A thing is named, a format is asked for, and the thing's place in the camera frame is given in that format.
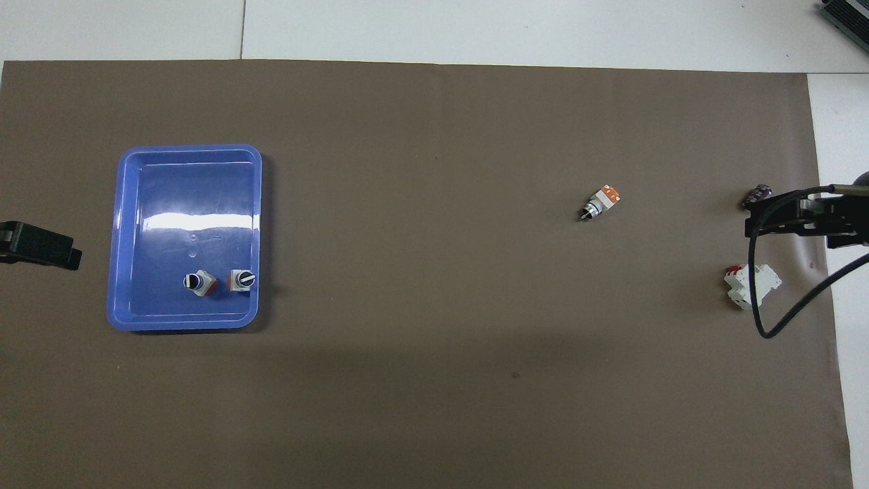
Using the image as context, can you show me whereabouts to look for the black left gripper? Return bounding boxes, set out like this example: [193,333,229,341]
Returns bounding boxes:
[0,221,84,271]

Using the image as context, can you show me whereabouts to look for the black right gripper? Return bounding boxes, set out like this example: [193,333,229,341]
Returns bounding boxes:
[745,191,869,249]

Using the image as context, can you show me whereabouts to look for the white circuit breaker red lever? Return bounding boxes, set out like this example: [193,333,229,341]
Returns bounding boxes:
[724,264,783,310]

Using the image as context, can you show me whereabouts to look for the blue plastic tray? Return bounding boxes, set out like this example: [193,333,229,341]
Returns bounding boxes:
[107,144,263,331]

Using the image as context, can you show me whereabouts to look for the grey ribbed device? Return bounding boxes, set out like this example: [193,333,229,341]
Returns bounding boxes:
[818,0,869,36]

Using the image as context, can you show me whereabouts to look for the brown paper mat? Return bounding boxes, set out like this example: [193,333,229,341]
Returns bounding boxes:
[0,60,855,489]

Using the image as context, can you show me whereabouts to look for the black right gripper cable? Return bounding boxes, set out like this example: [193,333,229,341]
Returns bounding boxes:
[755,185,869,340]

